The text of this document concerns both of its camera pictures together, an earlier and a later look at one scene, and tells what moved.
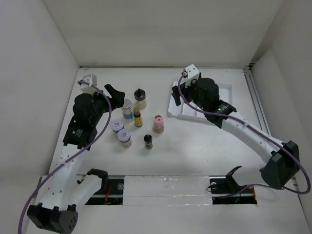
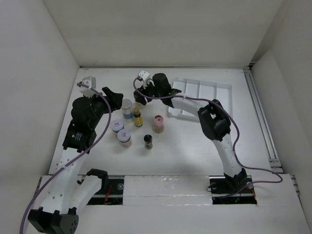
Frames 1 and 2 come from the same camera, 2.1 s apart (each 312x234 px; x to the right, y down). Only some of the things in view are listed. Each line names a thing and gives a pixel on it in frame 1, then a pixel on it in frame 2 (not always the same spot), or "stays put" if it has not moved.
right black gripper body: x=191 y=94 to x=150 y=90
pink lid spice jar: x=158 y=124 stays put
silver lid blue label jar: x=127 y=111 stays put
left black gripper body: x=102 y=106 stays put
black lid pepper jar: x=148 y=139 stays put
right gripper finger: x=176 y=95 to x=139 y=97
